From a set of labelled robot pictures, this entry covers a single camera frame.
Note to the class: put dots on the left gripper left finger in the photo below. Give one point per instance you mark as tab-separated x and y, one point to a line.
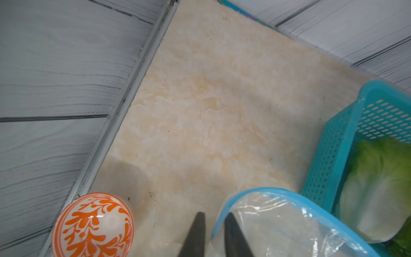
194	243

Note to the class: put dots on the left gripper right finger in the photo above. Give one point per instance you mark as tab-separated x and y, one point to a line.
234	241

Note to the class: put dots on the clear zipper bag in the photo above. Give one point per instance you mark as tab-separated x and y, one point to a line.
279	223

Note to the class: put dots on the right chinese cabbage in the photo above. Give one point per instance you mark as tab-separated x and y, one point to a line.
375	201

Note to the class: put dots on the orange patterned bowl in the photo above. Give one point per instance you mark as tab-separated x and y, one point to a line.
95	225

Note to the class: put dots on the teal plastic basket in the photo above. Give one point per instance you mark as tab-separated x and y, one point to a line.
379	111

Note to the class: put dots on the left aluminium frame post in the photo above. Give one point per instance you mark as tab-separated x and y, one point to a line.
122	103

